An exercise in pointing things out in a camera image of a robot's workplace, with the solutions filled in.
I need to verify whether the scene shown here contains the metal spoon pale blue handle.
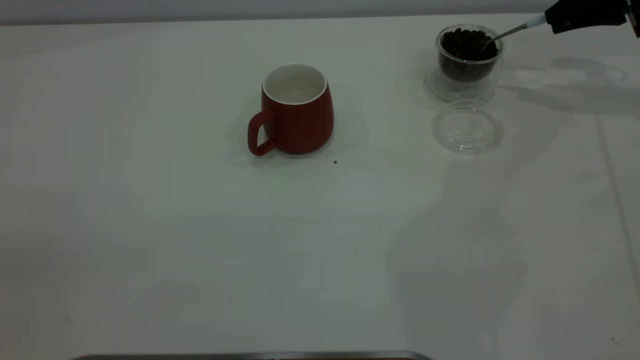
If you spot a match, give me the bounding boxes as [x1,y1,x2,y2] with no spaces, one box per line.
[477,14,549,53]

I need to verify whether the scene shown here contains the clear glass lid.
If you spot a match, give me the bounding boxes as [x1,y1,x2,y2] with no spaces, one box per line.
[432,99,503,154]

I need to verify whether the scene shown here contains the red ceramic mug white inside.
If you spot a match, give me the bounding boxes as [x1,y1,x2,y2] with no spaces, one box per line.
[247,63,335,157]

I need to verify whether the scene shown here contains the dark coffee beans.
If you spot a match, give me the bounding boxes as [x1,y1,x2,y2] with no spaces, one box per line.
[439,28,500,82]

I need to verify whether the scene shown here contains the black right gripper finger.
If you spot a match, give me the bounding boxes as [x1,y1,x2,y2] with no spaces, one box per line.
[549,15,628,35]
[545,0,627,21]

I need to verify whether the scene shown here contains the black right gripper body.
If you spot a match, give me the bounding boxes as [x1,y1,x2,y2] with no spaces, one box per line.
[625,0,640,38]

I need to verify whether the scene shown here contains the clear glass jar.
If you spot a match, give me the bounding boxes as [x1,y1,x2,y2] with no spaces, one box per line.
[424,24,504,103]

